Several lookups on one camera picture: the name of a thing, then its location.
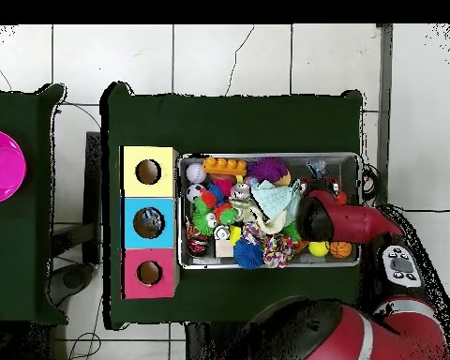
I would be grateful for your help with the mint green waffle cloth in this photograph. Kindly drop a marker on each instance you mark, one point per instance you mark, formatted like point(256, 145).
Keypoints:
point(275, 198)

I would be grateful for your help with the colourful patterned cloth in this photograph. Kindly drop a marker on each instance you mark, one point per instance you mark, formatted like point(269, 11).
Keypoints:
point(279, 252)

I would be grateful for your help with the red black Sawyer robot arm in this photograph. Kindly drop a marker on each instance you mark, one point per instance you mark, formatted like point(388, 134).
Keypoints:
point(360, 225)

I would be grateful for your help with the silver mesh bin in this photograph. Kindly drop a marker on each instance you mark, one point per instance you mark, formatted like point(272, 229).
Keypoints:
point(202, 264)

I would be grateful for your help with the wooden box with three holes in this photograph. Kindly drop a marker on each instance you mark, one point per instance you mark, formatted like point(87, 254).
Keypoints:
point(165, 187)

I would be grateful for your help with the plain orange ball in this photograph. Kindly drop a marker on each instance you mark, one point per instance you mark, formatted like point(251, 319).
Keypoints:
point(342, 198)

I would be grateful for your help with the yellow smiley ball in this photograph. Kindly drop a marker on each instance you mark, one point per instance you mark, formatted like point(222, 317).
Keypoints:
point(318, 249)

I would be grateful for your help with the small orange basketball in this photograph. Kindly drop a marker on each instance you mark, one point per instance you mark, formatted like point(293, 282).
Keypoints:
point(340, 250)

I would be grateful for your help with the purple spiky rubber ball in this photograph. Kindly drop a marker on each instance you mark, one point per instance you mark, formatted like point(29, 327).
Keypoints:
point(267, 170)

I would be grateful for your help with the blue spiky rubber ball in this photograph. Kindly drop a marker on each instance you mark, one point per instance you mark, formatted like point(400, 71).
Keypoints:
point(247, 254)

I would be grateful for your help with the orange plastic building block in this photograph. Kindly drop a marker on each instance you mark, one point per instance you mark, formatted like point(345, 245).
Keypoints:
point(225, 167)

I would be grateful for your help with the dark green tablecloth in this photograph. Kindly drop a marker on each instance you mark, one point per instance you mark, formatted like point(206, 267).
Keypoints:
point(15, 262)
point(228, 123)

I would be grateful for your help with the small white baseball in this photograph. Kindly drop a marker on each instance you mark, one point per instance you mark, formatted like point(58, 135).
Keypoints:
point(196, 173)

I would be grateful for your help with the small soccer ball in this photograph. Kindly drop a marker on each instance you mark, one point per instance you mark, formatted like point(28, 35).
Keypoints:
point(193, 193)

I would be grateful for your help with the black upright panel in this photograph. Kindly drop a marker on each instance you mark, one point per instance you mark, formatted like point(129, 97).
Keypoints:
point(93, 168)

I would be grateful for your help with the dark grey rounded base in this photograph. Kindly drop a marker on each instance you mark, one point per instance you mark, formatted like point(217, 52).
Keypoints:
point(73, 279)

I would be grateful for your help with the pink plastic bowl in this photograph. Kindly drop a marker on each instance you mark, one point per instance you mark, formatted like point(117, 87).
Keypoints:
point(3, 168)

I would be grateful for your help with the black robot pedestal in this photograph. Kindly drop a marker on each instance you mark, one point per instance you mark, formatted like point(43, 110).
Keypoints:
point(215, 345)

